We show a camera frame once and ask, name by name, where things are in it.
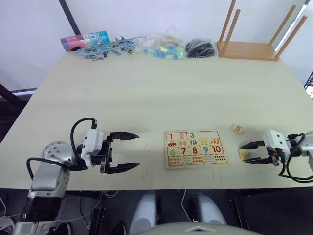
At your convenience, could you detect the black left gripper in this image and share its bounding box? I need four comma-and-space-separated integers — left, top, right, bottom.
99, 131, 141, 175

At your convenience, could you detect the colourful printed cylinder tube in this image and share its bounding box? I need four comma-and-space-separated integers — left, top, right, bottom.
60, 30, 110, 52

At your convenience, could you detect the blue strap with metal clips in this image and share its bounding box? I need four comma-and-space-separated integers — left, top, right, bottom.
75, 35, 138, 62

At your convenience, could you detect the thin white cable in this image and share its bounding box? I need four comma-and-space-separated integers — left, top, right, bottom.
180, 189, 188, 222

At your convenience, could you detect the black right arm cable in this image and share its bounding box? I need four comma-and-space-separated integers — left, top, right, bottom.
278, 133, 313, 183

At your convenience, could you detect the dark slanted pole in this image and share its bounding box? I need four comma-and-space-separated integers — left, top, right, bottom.
58, 0, 82, 35

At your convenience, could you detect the wooden rack with dowels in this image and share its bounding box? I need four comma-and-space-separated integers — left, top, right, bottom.
217, 0, 309, 62

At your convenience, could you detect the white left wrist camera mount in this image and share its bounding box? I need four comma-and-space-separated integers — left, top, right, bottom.
81, 129, 105, 168

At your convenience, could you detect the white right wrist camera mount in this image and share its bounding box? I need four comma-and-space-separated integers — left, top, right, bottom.
262, 129, 293, 159

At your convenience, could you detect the blue perforated frame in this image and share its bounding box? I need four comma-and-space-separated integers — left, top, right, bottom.
304, 70, 313, 99

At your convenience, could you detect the bag of black parts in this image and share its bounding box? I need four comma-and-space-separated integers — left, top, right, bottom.
185, 37, 217, 59

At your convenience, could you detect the clear bag of coloured pieces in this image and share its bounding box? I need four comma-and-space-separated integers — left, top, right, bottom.
135, 23, 186, 60

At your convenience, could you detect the white rounded robot leg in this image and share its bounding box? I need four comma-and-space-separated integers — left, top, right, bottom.
129, 191, 157, 235
195, 193, 227, 225

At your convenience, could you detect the grey rounded robot torso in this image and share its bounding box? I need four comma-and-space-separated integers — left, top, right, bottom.
135, 221, 261, 235

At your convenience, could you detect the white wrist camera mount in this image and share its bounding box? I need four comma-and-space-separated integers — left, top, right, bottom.
262, 129, 293, 159
81, 129, 105, 168

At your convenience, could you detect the dark slanted stand bar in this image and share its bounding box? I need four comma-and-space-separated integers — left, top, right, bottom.
0, 82, 38, 116

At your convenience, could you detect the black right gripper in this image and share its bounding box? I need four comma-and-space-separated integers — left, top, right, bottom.
239, 140, 286, 167

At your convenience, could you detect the wooden number puzzle board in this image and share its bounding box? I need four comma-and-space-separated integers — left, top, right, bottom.
163, 129, 229, 170

